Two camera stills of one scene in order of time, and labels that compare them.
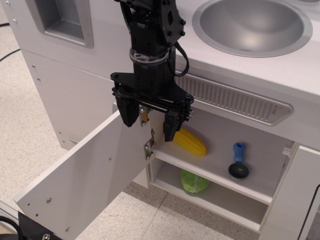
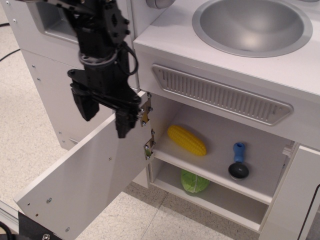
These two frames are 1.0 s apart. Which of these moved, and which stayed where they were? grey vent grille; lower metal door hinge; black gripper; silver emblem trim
Moved: black gripper
Stayed: lower metal door hinge; grey vent grille; silver emblem trim
